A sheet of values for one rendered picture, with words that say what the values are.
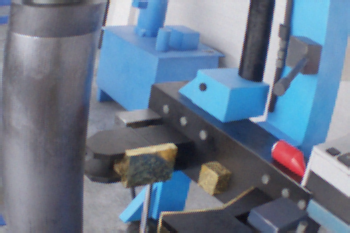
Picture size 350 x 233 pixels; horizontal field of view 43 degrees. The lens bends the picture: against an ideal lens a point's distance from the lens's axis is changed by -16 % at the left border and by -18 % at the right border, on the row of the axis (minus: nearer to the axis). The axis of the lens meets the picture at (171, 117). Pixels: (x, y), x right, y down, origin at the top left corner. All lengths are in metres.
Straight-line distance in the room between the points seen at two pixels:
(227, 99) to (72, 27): 0.69
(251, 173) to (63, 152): 0.57
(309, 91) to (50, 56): 0.83
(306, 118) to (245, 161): 0.24
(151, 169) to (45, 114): 0.57
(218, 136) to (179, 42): 2.32
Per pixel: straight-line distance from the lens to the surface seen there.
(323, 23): 1.40
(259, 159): 1.33
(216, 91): 1.48
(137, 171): 1.40
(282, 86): 1.00
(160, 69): 3.55
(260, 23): 1.50
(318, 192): 1.21
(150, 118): 1.61
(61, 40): 0.88
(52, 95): 0.92
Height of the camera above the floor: 1.65
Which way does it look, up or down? 23 degrees down
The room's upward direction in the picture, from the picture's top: 10 degrees clockwise
